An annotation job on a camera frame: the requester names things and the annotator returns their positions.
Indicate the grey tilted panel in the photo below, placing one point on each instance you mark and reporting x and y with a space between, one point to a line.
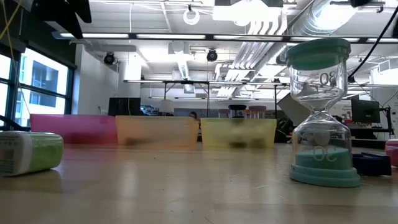
287 109

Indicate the translucent pink plastic bin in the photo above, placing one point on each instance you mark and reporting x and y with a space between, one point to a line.
71 127

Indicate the dark navy digital clock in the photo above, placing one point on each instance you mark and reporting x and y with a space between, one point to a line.
376 164

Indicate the white lamp shade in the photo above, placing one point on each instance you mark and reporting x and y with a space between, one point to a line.
167 105

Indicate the translucent yellow plastic bin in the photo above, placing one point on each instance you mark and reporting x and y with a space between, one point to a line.
217 130

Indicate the black beam with light strips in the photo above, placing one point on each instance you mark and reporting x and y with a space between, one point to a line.
210 37

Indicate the translucent orange plastic bin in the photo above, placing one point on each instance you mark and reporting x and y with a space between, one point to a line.
161 130

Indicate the person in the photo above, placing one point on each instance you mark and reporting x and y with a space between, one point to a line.
193 115

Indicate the pink and white charger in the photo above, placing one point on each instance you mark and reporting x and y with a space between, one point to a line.
392 152

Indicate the black computer monitor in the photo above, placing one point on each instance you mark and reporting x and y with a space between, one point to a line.
124 106
365 111

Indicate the teal hourglass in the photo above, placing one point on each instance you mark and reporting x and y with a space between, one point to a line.
318 51

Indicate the black ceiling spotlight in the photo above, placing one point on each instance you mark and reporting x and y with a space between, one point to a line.
212 55
109 58

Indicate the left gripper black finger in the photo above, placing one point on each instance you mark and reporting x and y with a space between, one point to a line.
62 18
82 9

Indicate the silver ventilation duct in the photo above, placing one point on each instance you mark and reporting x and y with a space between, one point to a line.
314 18

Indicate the green and white charger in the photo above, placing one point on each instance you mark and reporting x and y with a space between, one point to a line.
40 152

